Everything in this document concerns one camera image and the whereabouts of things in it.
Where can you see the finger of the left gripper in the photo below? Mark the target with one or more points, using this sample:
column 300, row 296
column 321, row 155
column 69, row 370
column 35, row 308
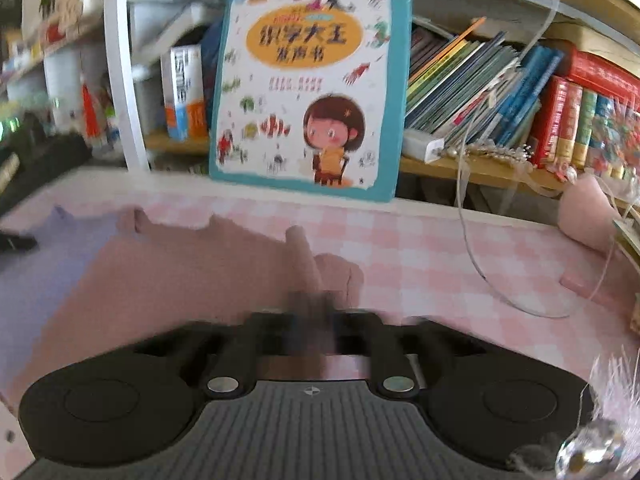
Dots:
column 13, row 242

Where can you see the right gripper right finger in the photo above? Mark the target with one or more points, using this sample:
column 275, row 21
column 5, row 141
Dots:
column 331, row 324

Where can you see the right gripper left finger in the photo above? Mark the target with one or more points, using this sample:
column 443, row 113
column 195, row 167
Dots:
column 302, row 336

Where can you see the lavender towel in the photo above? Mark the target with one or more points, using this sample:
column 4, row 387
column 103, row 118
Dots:
column 34, row 284

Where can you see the pink towel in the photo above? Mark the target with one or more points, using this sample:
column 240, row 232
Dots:
column 149, row 278

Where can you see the pink checkered tablecloth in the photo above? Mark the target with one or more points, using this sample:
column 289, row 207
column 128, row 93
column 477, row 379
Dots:
column 528, row 288

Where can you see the white power adapter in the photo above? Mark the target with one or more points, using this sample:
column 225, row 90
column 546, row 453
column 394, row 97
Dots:
column 422, row 146

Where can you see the children's character sound book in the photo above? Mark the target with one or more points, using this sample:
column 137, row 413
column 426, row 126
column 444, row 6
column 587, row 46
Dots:
column 310, row 95

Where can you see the white orange medicine box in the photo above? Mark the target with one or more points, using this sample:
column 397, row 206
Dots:
column 183, row 93

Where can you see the slanted colourful books stack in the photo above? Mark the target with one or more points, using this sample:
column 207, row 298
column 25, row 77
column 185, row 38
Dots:
column 478, row 85

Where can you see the pink plush toy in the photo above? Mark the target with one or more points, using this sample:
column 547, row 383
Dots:
column 586, row 215

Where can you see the crystal ball ornament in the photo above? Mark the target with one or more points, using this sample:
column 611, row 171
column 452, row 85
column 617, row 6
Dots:
column 591, row 451

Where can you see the wooden bookshelf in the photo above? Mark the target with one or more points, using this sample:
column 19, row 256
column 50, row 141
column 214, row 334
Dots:
column 156, row 26

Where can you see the red books row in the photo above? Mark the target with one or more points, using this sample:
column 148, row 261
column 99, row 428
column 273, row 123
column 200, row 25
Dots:
column 582, row 87

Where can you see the white shelf upright post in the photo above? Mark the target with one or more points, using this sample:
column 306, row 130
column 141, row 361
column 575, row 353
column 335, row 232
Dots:
column 117, row 48

